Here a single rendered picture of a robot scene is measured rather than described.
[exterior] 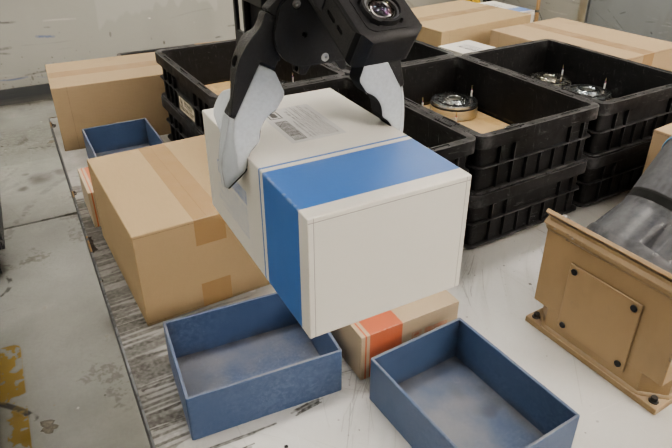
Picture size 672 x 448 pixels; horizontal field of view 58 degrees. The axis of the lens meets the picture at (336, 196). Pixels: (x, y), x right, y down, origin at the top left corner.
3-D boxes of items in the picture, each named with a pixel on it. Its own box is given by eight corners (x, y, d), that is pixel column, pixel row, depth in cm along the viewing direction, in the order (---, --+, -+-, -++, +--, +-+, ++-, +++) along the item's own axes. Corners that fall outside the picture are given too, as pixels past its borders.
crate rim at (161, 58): (348, 85, 128) (348, 74, 127) (214, 110, 114) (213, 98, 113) (267, 43, 158) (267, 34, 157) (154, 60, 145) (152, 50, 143)
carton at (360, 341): (407, 296, 98) (410, 258, 94) (454, 341, 89) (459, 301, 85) (320, 328, 91) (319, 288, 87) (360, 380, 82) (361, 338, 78)
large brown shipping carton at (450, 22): (456, 55, 224) (462, -1, 214) (522, 75, 202) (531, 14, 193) (373, 74, 203) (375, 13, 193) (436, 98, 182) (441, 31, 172)
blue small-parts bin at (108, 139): (171, 174, 137) (167, 146, 133) (103, 189, 130) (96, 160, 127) (149, 143, 152) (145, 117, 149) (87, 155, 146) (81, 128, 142)
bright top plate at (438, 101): (486, 103, 132) (487, 101, 132) (454, 113, 127) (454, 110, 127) (453, 91, 140) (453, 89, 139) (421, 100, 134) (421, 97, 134)
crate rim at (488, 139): (601, 117, 111) (604, 105, 110) (479, 152, 98) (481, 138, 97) (457, 64, 141) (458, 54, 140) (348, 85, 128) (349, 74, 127)
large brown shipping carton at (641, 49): (663, 115, 169) (683, 44, 160) (597, 139, 155) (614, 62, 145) (547, 79, 198) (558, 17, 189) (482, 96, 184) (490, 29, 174)
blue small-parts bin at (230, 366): (301, 322, 92) (300, 285, 89) (342, 390, 80) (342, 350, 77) (169, 360, 85) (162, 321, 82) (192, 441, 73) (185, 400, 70)
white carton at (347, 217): (458, 285, 44) (472, 174, 39) (310, 339, 39) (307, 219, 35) (330, 175, 59) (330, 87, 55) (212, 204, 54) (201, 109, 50)
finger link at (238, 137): (208, 163, 47) (265, 59, 46) (234, 195, 43) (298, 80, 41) (173, 149, 45) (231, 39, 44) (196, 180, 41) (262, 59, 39)
